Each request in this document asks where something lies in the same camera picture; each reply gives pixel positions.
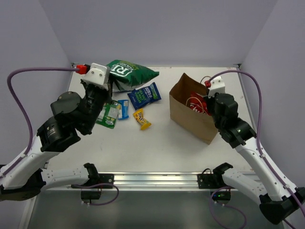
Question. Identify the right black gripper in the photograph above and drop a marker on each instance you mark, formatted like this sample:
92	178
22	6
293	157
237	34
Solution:
209	100

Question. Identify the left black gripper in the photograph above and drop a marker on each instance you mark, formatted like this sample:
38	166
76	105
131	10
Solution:
96	89

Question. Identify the red snack bag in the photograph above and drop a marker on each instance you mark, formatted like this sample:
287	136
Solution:
197	103

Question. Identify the brown paper bag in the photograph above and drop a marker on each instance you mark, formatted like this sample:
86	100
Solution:
199	124

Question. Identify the blue white snack packet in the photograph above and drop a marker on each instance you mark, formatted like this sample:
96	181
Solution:
123	112

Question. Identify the dark green snack packet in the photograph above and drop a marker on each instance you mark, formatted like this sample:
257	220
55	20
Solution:
128	76

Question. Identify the yellow m&m packet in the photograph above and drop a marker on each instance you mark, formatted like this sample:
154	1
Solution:
139	117

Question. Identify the dark blue crisps bag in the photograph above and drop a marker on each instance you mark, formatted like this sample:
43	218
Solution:
144	96

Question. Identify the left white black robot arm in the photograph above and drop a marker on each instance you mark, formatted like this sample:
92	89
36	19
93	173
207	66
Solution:
25	177

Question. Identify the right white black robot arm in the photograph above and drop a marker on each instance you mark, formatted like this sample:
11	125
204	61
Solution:
276	195

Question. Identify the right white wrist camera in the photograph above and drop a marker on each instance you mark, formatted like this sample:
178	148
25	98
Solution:
215	86

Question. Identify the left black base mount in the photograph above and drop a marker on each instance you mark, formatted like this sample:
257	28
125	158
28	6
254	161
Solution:
96	193

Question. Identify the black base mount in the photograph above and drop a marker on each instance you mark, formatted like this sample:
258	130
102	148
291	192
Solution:
96	193
212	179

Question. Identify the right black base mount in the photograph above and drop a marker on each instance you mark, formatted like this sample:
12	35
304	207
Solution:
212	179

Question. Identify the aluminium rail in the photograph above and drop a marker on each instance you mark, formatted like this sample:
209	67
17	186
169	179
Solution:
125	181

